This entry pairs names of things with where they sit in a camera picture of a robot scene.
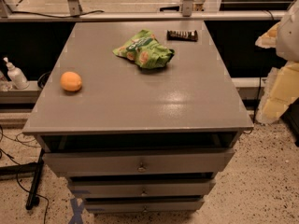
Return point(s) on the grey drawer cabinet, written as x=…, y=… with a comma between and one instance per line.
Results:
x=190, y=104

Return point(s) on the top grey drawer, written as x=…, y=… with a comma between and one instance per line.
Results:
x=155, y=162

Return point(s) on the grey drawer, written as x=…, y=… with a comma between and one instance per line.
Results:
x=155, y=205
x=151, y=188
x=155, y=162

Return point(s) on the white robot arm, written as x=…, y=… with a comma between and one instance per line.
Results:
x=287, y=46

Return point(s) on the middle grey drawer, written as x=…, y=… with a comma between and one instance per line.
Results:
x=151, y=188

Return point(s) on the black floor stand bar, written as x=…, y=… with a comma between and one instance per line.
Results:
x=34, y=168

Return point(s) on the bottom grey drawer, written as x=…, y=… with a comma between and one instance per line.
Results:
x=155, y=205

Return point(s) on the green rice chip bag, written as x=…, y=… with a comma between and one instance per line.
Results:
x=145, y=51

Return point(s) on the metal frame rail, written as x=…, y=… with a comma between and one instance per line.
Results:
x=243, y=15

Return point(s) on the blue tape cross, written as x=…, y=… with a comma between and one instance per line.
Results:
x=77, y=209

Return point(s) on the white pump bottle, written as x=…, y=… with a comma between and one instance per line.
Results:
x=16, y=75

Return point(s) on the orange fruit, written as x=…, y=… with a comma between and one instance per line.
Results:
x=71, y=81

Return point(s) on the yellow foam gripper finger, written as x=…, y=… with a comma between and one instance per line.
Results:
x=280, y=91
x=268, y=39

